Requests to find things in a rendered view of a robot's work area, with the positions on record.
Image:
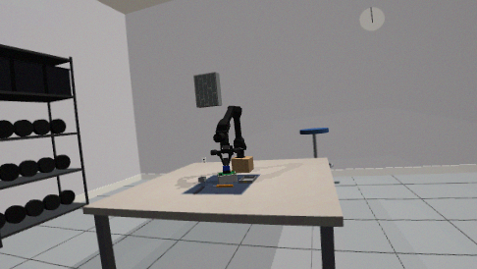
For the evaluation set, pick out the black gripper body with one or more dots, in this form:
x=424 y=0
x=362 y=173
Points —
x=219 y=152

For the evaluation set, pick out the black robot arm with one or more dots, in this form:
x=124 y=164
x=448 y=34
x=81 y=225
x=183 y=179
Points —
x=222 y=131

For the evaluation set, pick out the dark blue-grey work mat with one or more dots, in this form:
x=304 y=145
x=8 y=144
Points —
x=237 y=189

